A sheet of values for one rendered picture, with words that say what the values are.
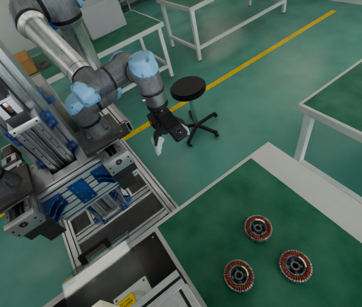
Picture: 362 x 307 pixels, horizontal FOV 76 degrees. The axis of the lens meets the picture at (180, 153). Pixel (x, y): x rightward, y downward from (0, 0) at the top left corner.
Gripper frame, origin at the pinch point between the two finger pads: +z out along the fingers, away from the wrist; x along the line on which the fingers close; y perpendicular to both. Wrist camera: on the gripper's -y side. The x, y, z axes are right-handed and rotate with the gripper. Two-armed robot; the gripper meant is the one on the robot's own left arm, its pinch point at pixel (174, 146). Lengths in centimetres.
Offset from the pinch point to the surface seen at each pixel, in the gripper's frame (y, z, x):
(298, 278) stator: -53, 37, -8
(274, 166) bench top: -14, 40, -42
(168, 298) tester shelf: -38.5, 3.7, 29.4
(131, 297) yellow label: -30.4, 8.7, 38.7
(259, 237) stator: -35, 36, -9
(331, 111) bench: -10, 40, -94
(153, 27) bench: 218, 42, -103
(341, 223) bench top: -51, 40, -39
